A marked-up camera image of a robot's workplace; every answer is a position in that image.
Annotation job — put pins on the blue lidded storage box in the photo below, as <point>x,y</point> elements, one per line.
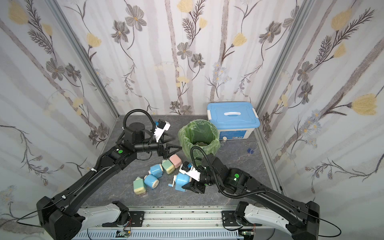
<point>234,120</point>

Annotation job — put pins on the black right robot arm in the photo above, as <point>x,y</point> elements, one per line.
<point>259,204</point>

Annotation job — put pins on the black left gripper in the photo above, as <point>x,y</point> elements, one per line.
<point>163,149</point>

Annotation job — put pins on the blue sharpener upper middle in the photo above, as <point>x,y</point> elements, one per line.
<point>156,171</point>

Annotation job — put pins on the blue sharpener with crank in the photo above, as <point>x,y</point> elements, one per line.
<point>179,181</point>

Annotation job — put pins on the pink pencil sharpener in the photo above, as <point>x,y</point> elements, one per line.
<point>176,161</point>

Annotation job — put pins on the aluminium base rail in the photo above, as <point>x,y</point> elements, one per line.
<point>194,223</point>

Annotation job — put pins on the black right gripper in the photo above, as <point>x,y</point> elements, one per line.
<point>198,181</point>

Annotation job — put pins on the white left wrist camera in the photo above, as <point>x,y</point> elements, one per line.
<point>161,127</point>

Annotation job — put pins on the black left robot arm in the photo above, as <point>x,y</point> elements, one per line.
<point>141,134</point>

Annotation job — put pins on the blue sharpener lower middle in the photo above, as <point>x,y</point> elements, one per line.
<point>151,181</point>

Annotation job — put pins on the green yellow pencil sharpener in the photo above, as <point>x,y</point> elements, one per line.
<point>168,166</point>

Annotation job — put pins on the green yellow sharpener leftmost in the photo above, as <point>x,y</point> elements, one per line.
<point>139,186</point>

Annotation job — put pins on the green bagged trash bin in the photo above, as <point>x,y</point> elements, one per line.
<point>199,131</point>

